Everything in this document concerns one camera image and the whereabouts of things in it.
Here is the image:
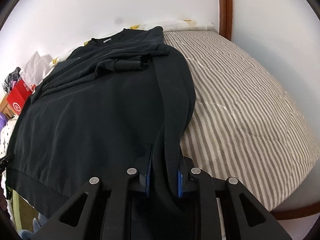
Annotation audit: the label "black long-sleeve sweatshirt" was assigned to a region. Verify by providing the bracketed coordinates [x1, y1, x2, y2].
[5, 26, 196, 240]

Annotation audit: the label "plaid clothes in red bag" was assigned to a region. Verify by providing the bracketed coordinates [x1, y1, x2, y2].
[2, 67, 21, 94]

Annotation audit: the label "white floral quilt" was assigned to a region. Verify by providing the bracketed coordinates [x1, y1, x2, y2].
[0, 117, 17, 158]

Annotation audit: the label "green blanket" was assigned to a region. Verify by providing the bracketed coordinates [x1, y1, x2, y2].
[12, 191, 39, 232]

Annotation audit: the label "striped mattress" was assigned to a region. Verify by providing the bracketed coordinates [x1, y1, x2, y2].
[163, 31, 319, 210]

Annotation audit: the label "red paper shopping bag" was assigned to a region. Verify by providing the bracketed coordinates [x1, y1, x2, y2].
[7, 79, 36, 115]

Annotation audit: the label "white Miniso plastic bag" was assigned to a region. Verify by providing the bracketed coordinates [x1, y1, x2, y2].
[20, 51, 53, 91]

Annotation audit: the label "brown wooden door frame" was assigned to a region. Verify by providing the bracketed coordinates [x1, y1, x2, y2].
[219, 0, 233, 40]

